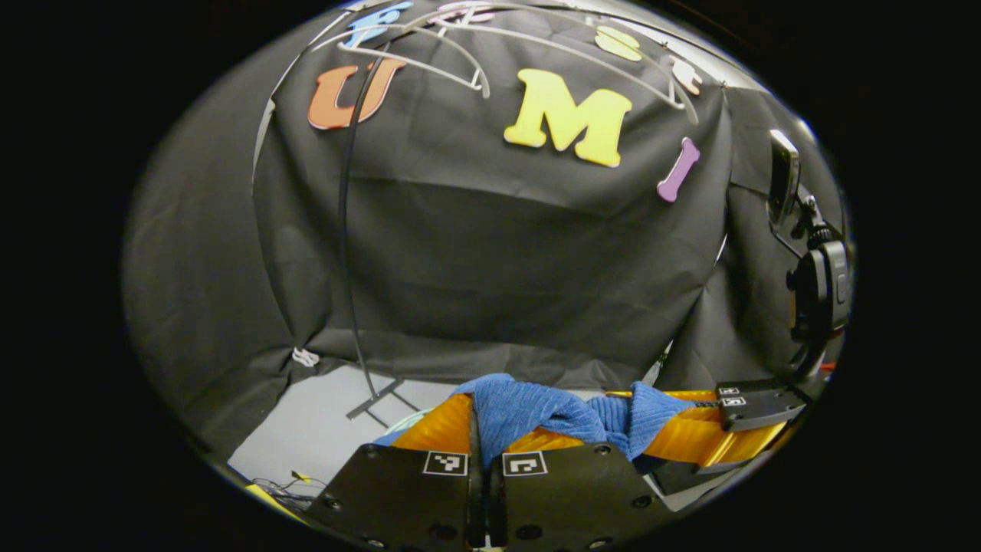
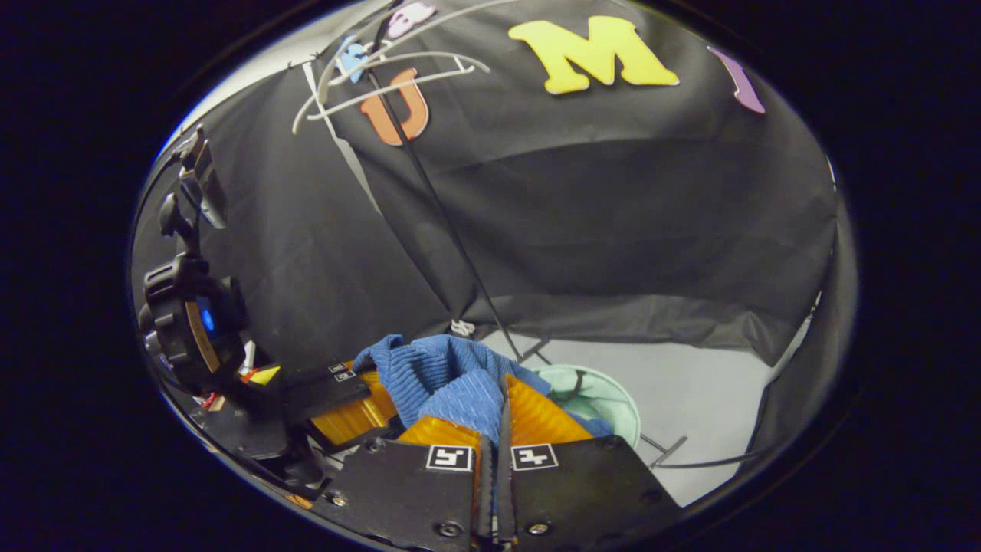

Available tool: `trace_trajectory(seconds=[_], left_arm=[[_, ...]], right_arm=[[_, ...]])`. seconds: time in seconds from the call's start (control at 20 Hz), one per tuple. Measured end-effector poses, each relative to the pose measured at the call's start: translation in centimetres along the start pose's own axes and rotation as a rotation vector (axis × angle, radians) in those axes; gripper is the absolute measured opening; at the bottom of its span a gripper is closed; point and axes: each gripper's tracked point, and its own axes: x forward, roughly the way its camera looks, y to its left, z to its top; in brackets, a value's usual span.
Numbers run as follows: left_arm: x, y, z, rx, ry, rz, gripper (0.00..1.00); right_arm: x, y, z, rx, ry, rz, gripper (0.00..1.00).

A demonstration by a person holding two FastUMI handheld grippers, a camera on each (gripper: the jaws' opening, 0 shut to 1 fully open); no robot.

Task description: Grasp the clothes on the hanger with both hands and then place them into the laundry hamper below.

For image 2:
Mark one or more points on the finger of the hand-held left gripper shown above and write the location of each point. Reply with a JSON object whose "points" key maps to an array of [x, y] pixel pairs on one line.
{"points": [[329, 395]]}

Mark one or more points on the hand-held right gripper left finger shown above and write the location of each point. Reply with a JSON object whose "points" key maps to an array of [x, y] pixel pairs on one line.
{"points": [[406, 491]]}

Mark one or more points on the black backdrop cloth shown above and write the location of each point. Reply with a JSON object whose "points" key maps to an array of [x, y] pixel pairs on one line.
{"points": [[613, 230]]}

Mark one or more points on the white clothes hanger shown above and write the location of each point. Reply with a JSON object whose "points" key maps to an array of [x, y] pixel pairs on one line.
{"points": [[368, 50], [398, 87]]}

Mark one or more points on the black clothes rack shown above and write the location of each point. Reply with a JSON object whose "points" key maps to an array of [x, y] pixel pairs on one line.
{"points": [[444, 222]]}

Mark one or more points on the blue jacket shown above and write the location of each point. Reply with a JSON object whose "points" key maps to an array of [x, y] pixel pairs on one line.
{"points": [[437, 368]]}

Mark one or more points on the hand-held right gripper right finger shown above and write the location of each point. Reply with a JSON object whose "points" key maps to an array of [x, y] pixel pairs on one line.
{"points": [[582, 491]]}

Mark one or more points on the green laundry hamper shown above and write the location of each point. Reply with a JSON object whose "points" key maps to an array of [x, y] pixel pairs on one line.
{"points": [[609, 399]]}

